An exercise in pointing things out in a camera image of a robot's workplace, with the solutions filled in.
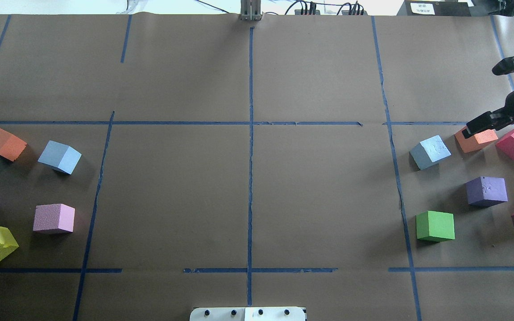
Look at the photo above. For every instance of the right orange foam block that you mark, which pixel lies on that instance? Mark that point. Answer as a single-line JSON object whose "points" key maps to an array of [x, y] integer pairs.
{"points": [[475, 142]]}

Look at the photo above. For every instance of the right purple foam block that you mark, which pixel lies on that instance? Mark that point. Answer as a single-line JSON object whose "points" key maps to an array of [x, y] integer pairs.
{"points": [[486, 191]]}

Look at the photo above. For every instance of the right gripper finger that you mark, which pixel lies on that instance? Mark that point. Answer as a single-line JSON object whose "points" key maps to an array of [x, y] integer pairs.
{"points": [[490, 120]]}

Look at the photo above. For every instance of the green foam block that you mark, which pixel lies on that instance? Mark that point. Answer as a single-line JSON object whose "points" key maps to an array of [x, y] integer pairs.
{"points": [[435, 226]]}

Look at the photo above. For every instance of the black power box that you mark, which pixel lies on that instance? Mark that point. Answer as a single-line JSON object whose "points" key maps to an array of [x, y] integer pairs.
{"points": [[433, 8]]}

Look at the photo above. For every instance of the aluminium frame post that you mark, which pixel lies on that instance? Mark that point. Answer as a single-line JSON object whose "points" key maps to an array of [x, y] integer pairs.
{"points": [[250, 10]]}

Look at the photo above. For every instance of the white pedestal column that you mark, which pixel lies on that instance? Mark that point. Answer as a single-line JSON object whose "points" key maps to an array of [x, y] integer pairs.
{"points": [[275, 313]]}

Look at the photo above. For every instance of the light blue block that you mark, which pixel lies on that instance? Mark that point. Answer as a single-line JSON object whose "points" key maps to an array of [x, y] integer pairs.
{"points": [[429, 152], [60, 157]]}

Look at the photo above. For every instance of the left orange foam block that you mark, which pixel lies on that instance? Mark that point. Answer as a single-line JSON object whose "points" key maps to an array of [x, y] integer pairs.
{"points": [[11, 146]]}

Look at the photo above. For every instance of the orange foam block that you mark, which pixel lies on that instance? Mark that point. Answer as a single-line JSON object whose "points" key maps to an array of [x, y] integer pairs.
{"points": [[475, 142], [11, 146]]}

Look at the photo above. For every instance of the pink foam block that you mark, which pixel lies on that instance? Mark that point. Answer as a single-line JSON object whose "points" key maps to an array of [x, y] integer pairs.
{"points": [[54, 219]]}

